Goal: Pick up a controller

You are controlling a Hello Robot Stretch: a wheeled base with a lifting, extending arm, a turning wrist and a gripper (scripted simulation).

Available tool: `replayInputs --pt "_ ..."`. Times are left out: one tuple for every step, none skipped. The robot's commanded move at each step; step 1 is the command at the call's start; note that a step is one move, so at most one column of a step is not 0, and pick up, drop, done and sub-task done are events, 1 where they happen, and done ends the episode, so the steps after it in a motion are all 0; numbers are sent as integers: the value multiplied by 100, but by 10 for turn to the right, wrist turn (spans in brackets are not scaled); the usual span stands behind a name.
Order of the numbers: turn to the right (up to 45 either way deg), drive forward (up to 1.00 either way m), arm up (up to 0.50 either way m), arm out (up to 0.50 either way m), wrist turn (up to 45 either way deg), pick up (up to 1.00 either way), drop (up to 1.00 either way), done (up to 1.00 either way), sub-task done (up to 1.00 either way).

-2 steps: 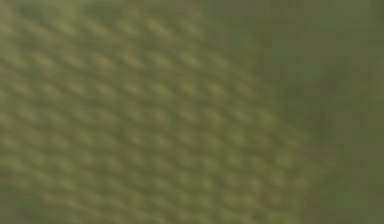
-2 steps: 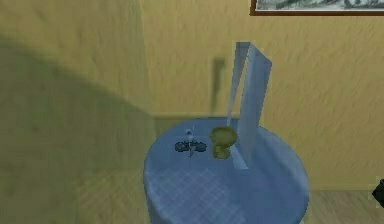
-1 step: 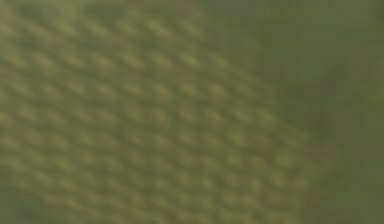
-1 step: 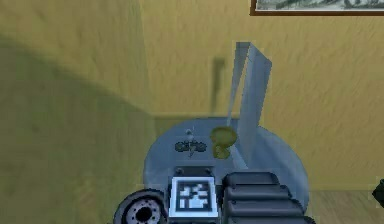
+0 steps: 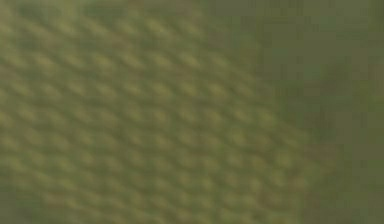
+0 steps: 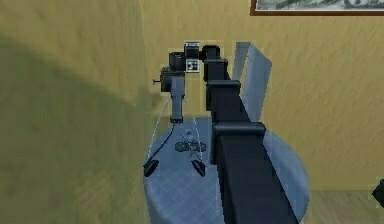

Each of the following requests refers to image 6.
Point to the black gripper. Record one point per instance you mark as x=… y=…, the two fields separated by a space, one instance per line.
x=177 y=100

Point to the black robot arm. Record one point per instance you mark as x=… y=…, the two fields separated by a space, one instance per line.
x=246 y=173

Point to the dark grey controller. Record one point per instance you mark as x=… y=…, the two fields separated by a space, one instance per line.
x=186 y=146

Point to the dark rounded object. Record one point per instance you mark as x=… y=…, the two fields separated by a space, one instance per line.
x=379 y=193

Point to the brown framed picture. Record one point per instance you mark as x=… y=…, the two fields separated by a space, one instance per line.
x=316 y=12

